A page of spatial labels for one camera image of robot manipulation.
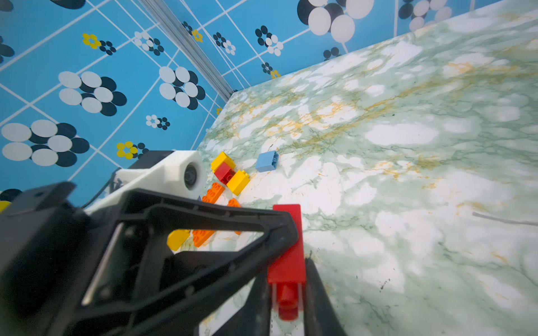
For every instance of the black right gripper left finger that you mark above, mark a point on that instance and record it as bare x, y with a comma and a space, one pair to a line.
254, 317

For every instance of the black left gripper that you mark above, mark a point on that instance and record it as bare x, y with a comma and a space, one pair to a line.
65, 272

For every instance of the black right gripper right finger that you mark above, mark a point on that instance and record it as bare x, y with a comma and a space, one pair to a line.
319, 315

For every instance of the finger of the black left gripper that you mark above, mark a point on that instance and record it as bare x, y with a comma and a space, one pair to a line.
210, 283

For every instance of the red small lego brick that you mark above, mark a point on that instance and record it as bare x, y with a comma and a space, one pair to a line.
287, 275

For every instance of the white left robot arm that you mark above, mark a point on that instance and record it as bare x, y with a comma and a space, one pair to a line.
162, 176

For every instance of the yellow lego brick near arm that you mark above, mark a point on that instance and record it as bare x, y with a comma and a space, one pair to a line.
177, 238

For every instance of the orange long lego plate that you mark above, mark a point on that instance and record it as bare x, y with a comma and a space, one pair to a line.
201, 236

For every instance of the orange lego brick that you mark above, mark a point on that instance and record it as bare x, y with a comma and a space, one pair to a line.
214, 193

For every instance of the red square lego brick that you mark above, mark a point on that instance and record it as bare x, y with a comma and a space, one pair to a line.
224, 173

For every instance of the yellow square lego brick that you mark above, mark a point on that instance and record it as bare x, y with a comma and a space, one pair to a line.
220, 159

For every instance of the light blue lego brick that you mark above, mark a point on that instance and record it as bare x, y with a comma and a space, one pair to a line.
267, 161

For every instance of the left aluminium corner post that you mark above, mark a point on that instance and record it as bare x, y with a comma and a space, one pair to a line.
178, 34

